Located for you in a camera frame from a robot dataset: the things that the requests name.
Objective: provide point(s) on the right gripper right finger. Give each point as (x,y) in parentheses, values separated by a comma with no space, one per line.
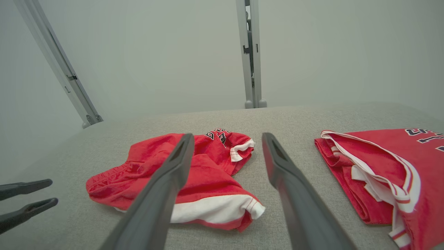
(298,201)

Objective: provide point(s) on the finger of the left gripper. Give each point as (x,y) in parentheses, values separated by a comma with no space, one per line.
(20,188)
(24,212)

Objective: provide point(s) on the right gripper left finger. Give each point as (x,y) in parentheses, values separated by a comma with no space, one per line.
(156,201)

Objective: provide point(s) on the grey metal partition post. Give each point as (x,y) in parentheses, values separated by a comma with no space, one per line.
(249,69)
(59,66)

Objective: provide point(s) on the red white Bulls jersey shirt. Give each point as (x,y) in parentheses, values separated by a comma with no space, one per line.
(374,159)

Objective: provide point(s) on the red shorts with white stripe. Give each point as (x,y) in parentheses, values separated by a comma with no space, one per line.
(211,173)

